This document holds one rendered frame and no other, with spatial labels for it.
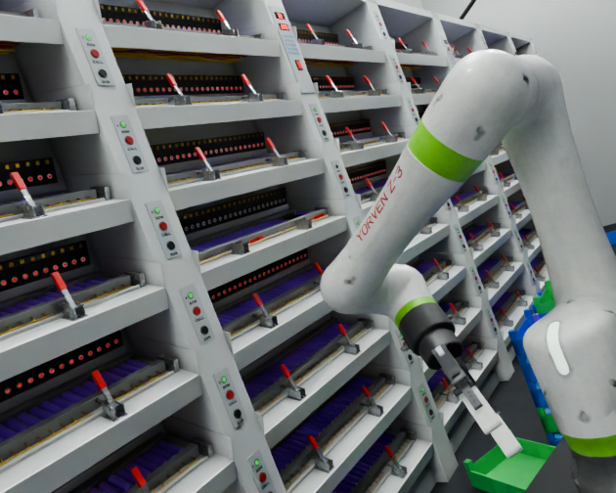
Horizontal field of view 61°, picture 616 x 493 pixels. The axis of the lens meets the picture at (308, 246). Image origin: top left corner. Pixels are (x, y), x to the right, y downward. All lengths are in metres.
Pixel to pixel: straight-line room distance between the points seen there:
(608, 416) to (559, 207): 0.33
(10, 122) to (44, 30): 0.22
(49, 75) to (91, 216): 0.35
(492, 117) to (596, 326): 0.32
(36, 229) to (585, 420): 0.90
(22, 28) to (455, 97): 0.80
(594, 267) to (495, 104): 0.33
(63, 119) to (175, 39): 0.41
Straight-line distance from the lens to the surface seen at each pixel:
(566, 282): 0.97
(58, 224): 1.02
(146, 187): 1.13
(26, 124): 1.07
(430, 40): 2.96
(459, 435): 2.01
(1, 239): 0.97
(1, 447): 1.00
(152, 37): 1.34
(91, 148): 1.17
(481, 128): 0.80
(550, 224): 0.95
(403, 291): 1.03
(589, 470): 0.90
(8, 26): 1.16
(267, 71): 1.71
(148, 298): 1.06
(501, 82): 0.78
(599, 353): 0.82
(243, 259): 1.23
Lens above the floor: 0.89
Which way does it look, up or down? 2 degrees down
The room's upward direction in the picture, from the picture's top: 21 degrees counter-clockwise
